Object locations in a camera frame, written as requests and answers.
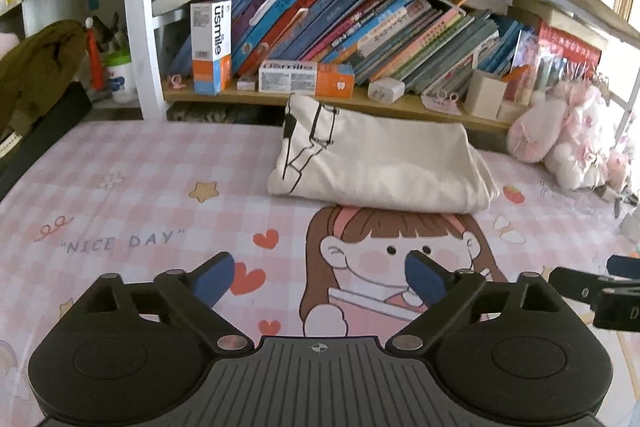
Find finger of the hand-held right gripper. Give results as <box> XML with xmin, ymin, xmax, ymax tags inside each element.
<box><xmin>606</xmin><ymin>255</ymin><xmax>640</xmax><ymax>280</ymax></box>
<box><xmin>547</xmin><ymin>266</ymin><xmax>640</xmax><ymax>303</ymax></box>

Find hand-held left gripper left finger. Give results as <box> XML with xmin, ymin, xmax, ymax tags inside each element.
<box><xmin>94</xmin><ymin>251</ymin><xmax>249</xmax><ymax>353</ymax></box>

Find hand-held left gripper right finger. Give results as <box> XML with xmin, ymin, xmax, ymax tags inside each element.
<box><xmin>385</xmin><ymin>249</ymin><xmax>557</xmax><ymax>353</ymax></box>

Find white t-shirt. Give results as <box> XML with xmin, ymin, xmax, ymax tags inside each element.
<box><xmin>266</xmin><ymin>93</ymin><xmax>501</xmax><ymax>214</ymax></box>

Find pink checkered printed bed sheet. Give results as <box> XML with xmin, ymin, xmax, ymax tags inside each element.
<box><xmin>0</xmin><ymin>119</ymin><xmax>640</xmax><ymax>427</ymax></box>

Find white pink plush toy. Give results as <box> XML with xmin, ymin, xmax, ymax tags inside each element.
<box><xmin>544</xmin><ymin>81</ymin><xmax>637</xmax><ymax>191</ymax></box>

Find pink scissors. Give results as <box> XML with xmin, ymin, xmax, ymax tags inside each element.
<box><xmin>422</xmin><ymin>90</ymin><xmax>461</xmax><ymax>113</ymax></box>

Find small white plastic case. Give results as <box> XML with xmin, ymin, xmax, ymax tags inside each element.
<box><xmin>367</xmin><ymin>78</ymin><xmax>406</xmax><ymax>103</ymax></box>

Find beige pen holder box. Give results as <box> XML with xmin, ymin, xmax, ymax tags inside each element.
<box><xmin>463</xmin><ymin>69</ymin><xmax>509</xmax><ymax>118</ymax></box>

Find flat orange white box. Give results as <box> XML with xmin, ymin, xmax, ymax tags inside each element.
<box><xmin>258</xmin><ymin>60</ymin><xmax>356</xmax><ymax>99</ymax></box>

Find white pen cup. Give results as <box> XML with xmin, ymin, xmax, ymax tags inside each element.
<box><xmin>104</xmin><ymin>49</ymin><xmax>137</xmax><ymax>104</ymax></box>

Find red printed package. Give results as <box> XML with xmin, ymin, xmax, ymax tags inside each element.
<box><xmin>537</xmin><ymin>22</ymin><xmax>602</xmax><ymax>84</ymax></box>

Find black keyboard piano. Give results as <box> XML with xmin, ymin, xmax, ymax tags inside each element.
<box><xmin>0</xmin><ymin>82</ymin><xmax>94</xmax><ymax>204</ymax></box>

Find tall orange white box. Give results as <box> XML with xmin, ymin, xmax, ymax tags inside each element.
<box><xmin>190</xmin><ymin>0</ymin><xmax>234</xmax><ymax>96</ymax></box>

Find row of colourful books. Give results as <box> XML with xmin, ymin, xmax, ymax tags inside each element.
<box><xmin>167</xmin><ymin>0</ymin><xmax>541</xmax><ymax>96</ymax></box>

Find olive brown jacket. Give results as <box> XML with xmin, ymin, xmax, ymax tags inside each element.
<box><xmin>0</xmin><ymin>19</ymin><xmax>91</xmax><ymax>148</ymax></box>

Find red handled tool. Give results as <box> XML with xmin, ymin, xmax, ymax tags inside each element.
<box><xmin>85</xmin><ymin>17</ymin><xmax>106</xmax><ymax>90</ymax></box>

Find white shelf post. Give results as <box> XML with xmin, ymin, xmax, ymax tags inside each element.
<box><xmin>122</xmin><ymin>0</ymin><xmax>169</xmax><ymax>122</ymax></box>

